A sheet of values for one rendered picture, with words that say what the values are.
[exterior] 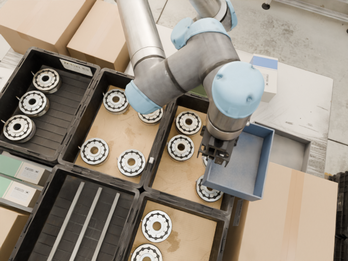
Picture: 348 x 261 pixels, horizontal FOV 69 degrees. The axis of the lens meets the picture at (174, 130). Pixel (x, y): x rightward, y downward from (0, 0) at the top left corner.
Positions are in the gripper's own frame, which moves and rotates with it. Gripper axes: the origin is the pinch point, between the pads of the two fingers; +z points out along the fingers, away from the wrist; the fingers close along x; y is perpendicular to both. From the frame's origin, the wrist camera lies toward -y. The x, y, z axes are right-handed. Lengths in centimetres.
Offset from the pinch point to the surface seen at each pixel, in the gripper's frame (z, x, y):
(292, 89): 45, 29, -59
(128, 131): 25.5, -33.5, -4.8
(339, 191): 93, 82, -32
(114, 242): 26.8, -22.1, 33.7
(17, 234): 23, -52, 42
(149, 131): 26.3, -25.8, -7.8
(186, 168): 28.2, -7.1, 1.2
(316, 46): 119, 62, -167
